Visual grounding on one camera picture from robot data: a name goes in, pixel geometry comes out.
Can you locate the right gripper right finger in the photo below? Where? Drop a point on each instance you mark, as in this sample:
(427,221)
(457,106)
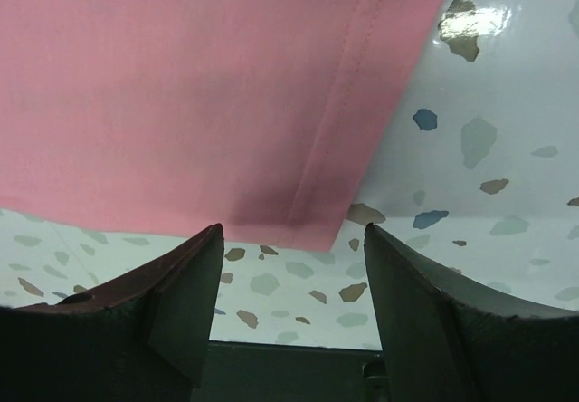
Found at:
(446,337)

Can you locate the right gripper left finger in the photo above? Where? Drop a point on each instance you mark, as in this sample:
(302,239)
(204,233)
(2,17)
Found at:
(142,336)

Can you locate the pink t shirt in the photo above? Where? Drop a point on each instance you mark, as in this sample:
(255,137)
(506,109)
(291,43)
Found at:
(166,116)

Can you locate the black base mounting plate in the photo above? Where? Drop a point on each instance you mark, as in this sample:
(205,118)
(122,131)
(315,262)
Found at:
(252,372)

